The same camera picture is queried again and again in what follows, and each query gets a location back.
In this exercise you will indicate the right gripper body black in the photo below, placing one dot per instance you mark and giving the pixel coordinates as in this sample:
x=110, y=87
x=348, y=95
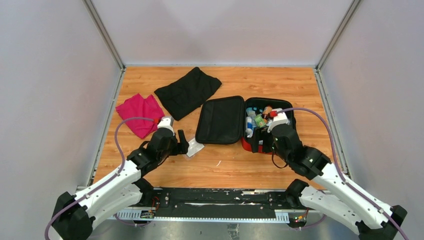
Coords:
x=268, y=145

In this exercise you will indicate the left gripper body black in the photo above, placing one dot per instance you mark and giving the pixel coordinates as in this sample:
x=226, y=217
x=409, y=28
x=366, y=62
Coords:
x=174, y=149

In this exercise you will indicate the clear bag white gauze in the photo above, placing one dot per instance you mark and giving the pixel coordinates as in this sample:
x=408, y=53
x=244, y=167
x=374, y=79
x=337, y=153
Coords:
x=194, y=147

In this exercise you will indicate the brown bottle orange cap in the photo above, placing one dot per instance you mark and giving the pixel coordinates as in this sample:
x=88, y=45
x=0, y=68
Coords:
x=266, y=112

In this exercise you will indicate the small white blue bottle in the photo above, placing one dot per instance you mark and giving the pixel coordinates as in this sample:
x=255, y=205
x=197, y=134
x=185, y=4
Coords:
x=249, y=129

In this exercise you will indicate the red black medicine kit case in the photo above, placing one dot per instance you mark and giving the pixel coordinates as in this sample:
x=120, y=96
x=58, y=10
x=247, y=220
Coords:
x=222, y=121

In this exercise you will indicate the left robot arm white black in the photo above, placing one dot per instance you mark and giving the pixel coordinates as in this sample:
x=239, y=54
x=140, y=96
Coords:
x=75, y=216

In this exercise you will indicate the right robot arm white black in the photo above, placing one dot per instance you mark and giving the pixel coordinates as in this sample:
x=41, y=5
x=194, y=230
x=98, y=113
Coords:
x=350, y=205

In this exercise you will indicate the pink cloth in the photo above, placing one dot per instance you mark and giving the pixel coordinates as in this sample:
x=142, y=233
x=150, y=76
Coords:
x=145, y=107

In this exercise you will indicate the black cloth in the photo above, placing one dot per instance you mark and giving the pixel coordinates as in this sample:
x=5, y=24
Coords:
x=188, y=93

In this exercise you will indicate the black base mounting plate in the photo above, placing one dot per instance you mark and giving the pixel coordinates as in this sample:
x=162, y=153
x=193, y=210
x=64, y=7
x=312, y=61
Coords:
x=221, y=203

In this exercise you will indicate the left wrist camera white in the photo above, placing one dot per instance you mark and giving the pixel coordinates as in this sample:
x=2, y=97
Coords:
x=166, y=122

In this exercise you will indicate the aluminium frame rail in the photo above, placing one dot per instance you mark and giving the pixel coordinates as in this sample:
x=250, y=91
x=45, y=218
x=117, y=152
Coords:
x=75, y=219

